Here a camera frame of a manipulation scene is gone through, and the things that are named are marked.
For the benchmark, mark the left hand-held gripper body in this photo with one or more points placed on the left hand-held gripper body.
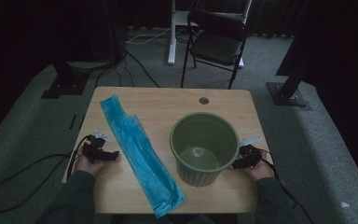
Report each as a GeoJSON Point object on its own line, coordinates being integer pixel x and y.
{"type": "Point", "coordinates": [94, 149]}

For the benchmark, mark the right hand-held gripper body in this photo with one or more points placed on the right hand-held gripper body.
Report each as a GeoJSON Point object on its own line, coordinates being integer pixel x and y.
{"type": "Point", "coordinates": [250, 155]}

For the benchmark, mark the blue plastic bag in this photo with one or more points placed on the blue plastic bag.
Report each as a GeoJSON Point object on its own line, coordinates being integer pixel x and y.
{"type": "Point", "coordinates": [143, 152]}

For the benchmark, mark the green ribbed trash bin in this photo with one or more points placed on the green ribbed trash bin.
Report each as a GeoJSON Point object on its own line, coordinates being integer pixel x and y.
{"type": "Point", "coordinates": [199, 174]}

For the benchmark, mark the person's left hand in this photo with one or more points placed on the person's left hand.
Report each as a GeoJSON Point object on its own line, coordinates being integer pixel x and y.
{"type": "Point", "coordinates": [88, 168]}

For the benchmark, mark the person's right hand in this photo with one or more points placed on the person's right hand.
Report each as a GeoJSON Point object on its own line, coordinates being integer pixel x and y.
{"type": "Point", "coordinates": [264, 169]}

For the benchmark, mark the black stand base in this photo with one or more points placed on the black stand base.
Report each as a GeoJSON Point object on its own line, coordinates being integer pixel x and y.
{"type": "Point", "coordinates": [66, 85]}
{"type": "Point", "coordinates": [287, 95]}

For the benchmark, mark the white paper scrap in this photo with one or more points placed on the white paper scrap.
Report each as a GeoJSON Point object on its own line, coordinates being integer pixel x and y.
{"type": "Point", "coordinates": [345, 204]}

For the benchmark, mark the black folding chair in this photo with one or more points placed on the black folding chair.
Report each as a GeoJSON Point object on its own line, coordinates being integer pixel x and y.
{"type": "Point", "coordinates": [216, 46]}

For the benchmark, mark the black curtain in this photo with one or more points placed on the black curtain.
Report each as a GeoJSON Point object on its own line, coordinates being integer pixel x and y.
{"type": "Point", "coordinates": [338, 46]}
{"type": "Point", "coordinates": [28, 37]}

